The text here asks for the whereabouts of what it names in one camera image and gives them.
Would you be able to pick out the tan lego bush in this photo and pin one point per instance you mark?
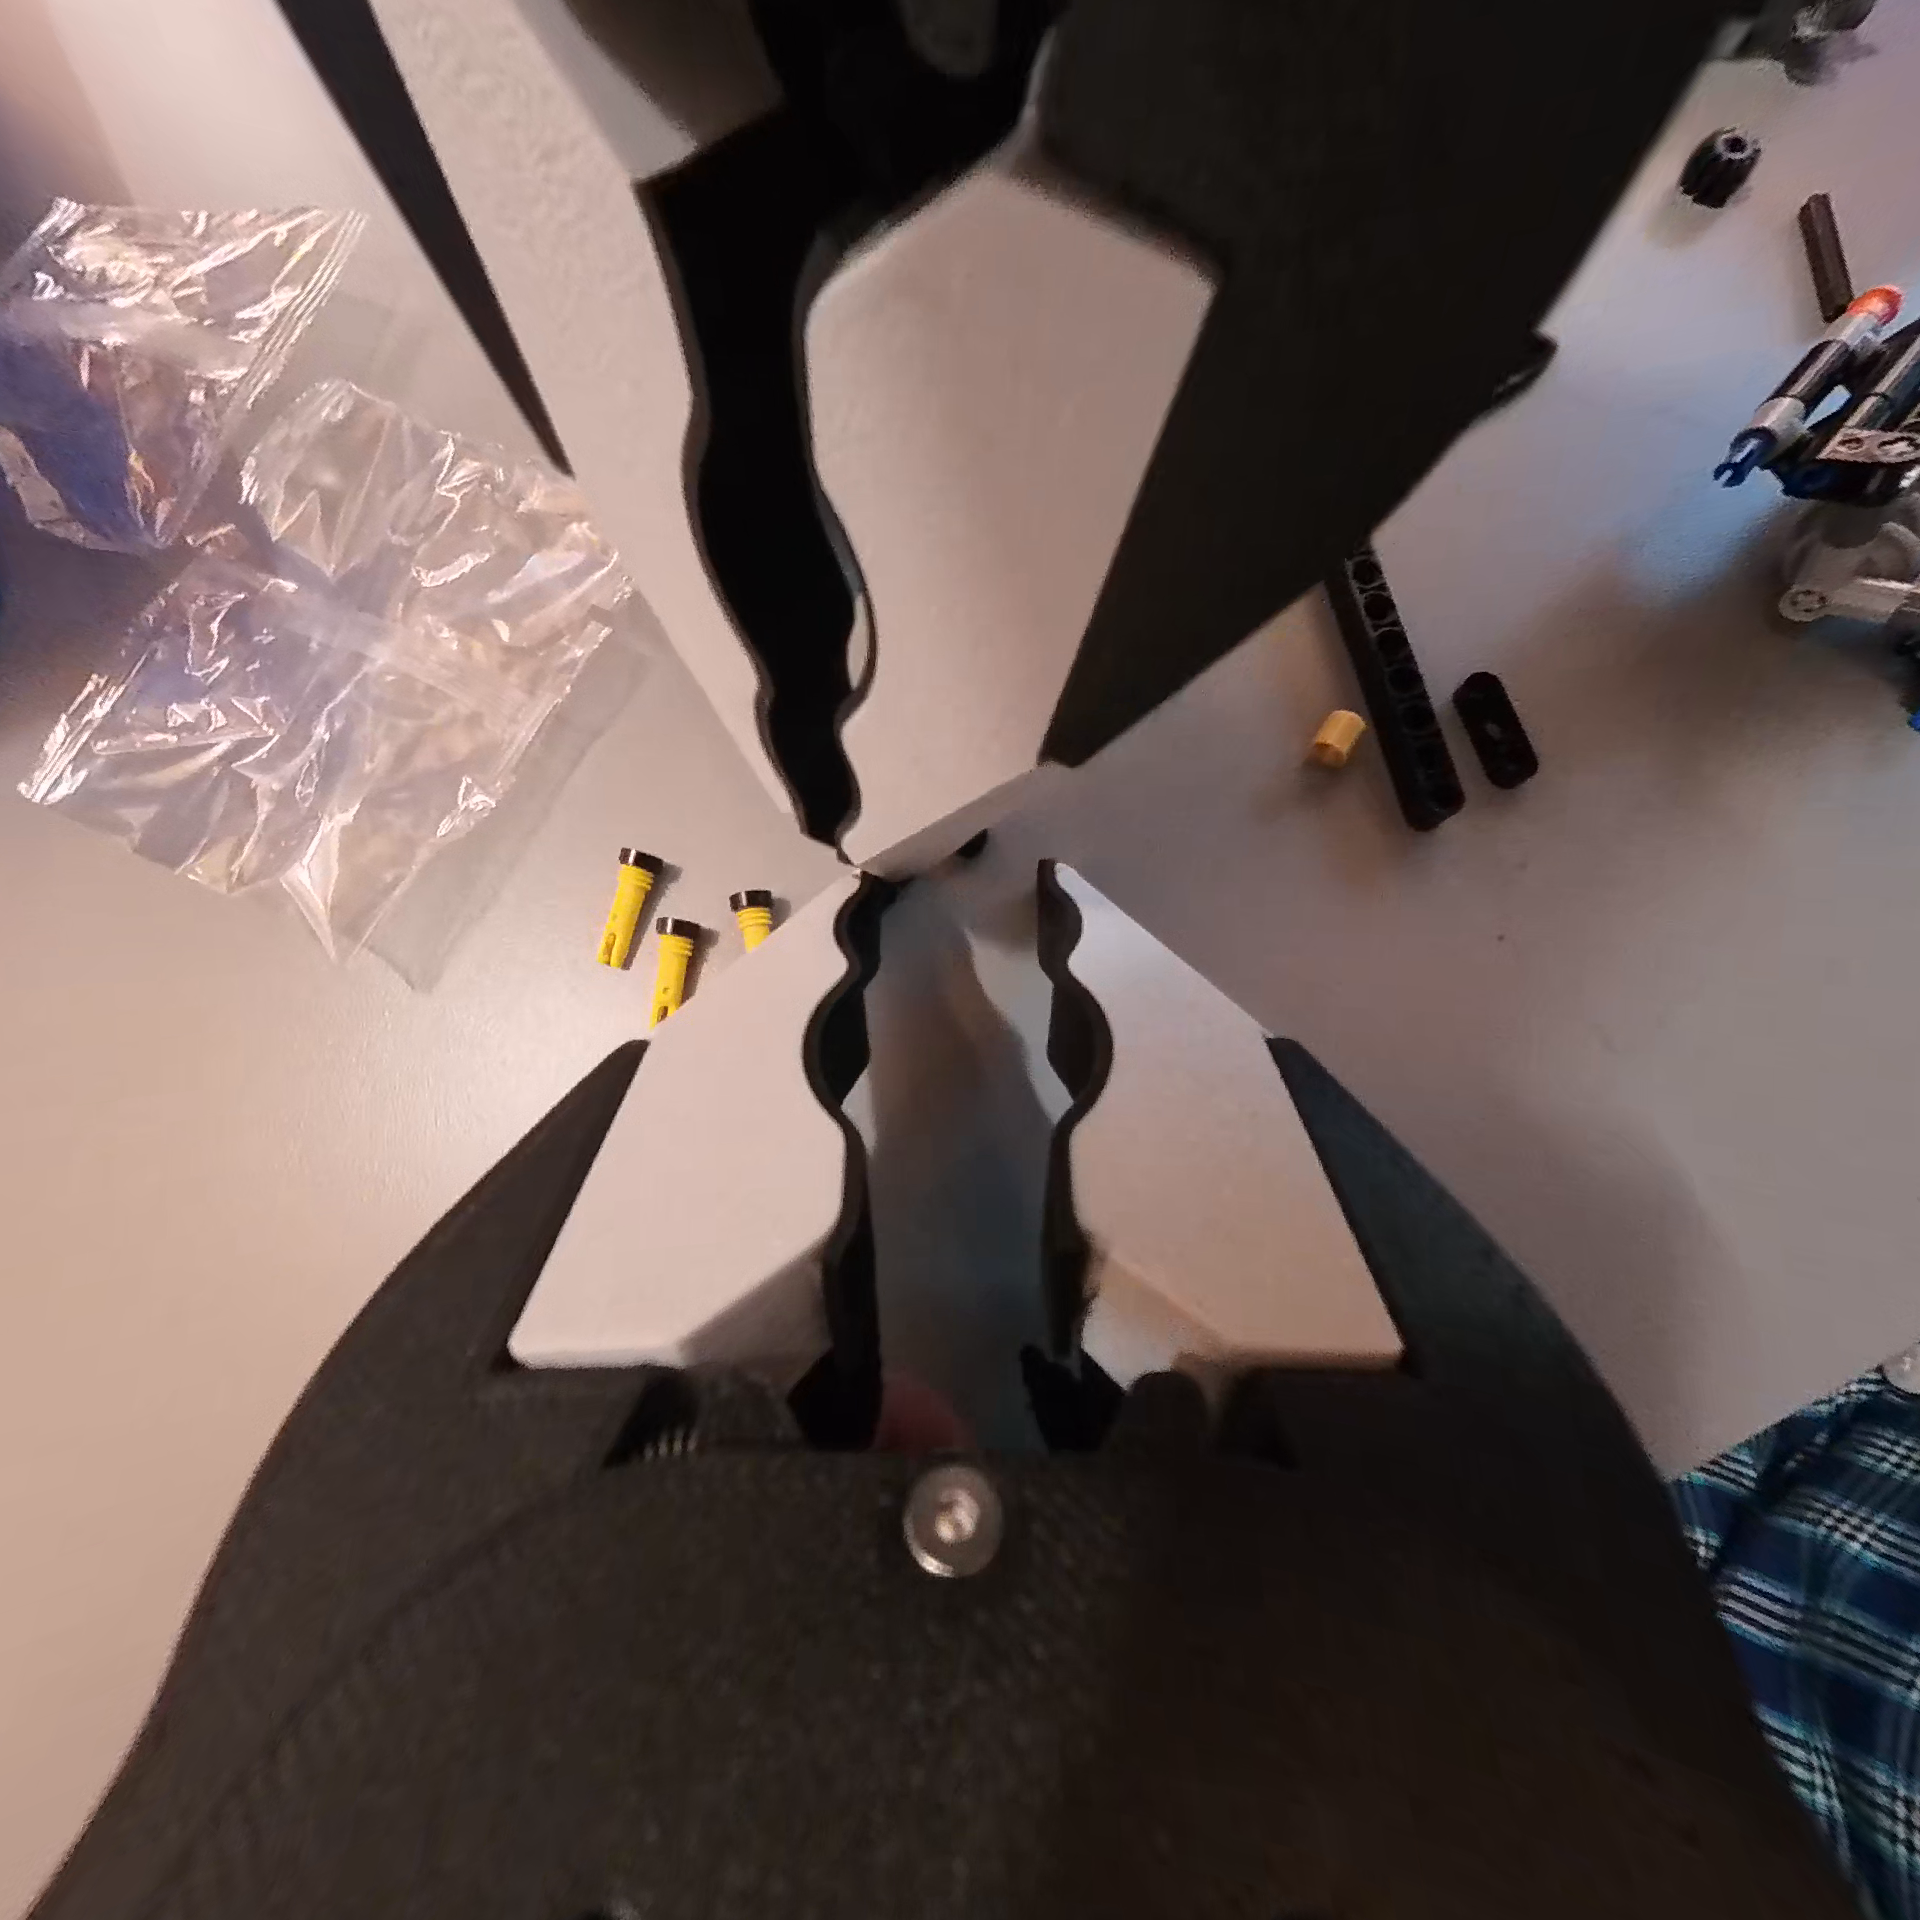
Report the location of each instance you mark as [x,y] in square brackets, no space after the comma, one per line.
[1333,739]

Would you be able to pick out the short black lego beam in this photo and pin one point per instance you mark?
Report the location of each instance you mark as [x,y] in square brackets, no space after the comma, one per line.
[1493,731]

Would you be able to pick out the clear bag with blue pieces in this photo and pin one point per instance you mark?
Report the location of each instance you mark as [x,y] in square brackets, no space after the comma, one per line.
[150,378]

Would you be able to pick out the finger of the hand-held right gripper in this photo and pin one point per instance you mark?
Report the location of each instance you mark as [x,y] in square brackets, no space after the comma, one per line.
[570,227]
[1004,453]

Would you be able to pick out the dark brown lego axle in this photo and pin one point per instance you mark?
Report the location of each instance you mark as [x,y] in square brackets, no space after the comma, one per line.
[1829,259]

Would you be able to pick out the clear plastic bag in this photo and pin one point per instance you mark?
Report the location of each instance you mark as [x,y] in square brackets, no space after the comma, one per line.
[376,646]

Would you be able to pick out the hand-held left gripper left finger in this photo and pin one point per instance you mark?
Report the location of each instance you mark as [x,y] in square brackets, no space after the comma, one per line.
[705,1172]

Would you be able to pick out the grey lego piece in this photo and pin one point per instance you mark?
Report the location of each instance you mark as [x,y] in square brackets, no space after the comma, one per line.
[1805,33]

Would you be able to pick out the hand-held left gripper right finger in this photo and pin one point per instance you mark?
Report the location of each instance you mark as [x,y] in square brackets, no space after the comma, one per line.
[1214,1188]

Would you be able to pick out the small black lego gear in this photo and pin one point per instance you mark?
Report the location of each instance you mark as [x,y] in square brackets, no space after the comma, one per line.
[1719,167]

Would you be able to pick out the blue plaid shirt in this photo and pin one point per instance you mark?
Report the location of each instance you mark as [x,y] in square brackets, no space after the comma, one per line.
[1817,1621]

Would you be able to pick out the orange tipped lego shaft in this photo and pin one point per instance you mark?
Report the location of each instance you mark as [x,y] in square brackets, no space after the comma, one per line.
[1823,366]

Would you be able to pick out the long black lego beam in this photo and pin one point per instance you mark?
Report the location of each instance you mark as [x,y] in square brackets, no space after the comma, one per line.
[1395,691]

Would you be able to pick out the light grey lego connector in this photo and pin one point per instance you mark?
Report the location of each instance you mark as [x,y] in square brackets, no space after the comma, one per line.
[1851,581]

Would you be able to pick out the black liftarm with blue pins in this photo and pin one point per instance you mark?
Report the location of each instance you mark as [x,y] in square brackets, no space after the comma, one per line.
[1876,437]

